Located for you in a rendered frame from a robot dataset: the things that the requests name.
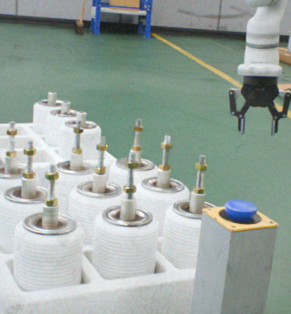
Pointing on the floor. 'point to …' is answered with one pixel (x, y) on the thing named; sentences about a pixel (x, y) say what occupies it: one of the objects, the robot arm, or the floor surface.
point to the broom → (80, 22)
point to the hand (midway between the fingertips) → (258, 128)
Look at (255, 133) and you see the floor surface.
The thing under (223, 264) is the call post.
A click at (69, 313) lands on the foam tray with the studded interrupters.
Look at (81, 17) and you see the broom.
